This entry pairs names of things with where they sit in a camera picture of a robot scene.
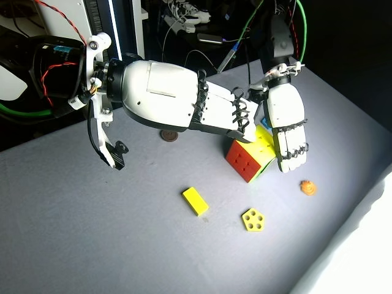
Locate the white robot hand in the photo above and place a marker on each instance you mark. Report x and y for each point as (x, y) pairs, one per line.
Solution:
(286, 107)
(159, 92)

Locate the colourful puzzle cube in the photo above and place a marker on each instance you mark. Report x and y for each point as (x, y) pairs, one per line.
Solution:
(245, 159)

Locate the spare white robot hand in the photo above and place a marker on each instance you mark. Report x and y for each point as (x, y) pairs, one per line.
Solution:
(200, 15)

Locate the brown round disc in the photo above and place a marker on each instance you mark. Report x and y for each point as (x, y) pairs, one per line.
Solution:
(169, 136)

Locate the silver flat device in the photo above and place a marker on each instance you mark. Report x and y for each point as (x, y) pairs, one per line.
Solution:
(209, 38)

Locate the orange swirl toy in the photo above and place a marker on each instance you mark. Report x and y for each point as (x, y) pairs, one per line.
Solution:
(308, 188)

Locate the yellow rectangular block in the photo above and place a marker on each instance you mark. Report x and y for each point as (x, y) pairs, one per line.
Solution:
(196, 201)

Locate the yellow pentagon block with holes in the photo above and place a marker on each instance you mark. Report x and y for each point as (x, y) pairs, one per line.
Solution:
(253, 220)

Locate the white cabinet with black strip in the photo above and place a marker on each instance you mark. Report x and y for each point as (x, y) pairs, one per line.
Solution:
(52, 24)

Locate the grey table cloth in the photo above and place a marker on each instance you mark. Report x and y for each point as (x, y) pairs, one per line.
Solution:
(92, 229)

